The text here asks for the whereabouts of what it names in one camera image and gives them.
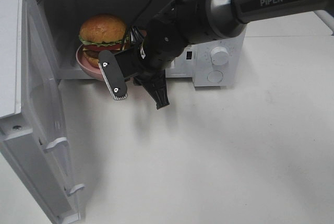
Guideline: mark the white microwave door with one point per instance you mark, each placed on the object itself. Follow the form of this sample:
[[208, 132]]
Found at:
[[34, 139]]

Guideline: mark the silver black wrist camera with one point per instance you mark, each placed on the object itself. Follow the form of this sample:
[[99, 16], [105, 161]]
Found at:
[[112, 75]]

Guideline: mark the burger with sesame bun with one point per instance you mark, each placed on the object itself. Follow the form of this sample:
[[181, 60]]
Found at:
[[103, 32]]

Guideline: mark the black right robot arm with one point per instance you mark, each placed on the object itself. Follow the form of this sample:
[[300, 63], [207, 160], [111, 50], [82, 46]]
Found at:
[[186, 22]]

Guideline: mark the round white door-release button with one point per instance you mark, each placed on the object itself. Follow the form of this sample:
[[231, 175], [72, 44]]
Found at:
[[215, 76]]

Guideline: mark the white microwave oven body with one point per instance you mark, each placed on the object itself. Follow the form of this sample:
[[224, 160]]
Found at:
[[60, 21]]

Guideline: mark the pink round plate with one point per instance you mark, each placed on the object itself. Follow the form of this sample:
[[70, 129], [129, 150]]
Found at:
[[84, 64]]

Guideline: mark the white timer knob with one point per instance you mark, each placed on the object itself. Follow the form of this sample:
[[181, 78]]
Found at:
[[219, 56]]

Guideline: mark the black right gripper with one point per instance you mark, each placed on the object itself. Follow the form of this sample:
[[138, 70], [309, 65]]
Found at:
[[132, 66]]

